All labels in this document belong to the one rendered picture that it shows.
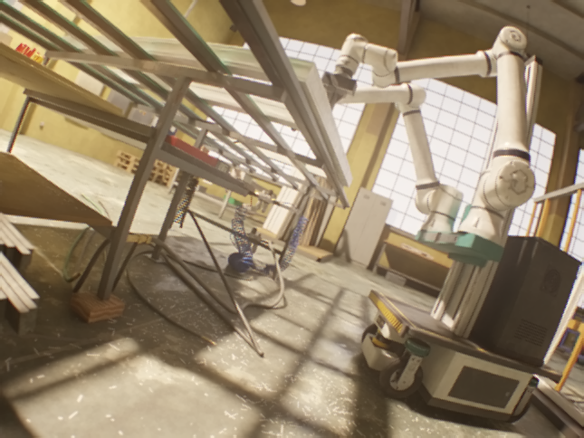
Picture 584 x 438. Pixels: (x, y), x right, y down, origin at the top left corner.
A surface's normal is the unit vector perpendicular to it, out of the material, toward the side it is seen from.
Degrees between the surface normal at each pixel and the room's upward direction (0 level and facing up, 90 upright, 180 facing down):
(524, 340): 90
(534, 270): 90
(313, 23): 90
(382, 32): 90
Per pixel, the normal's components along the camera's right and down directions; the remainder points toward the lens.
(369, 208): -0.22, -0.09
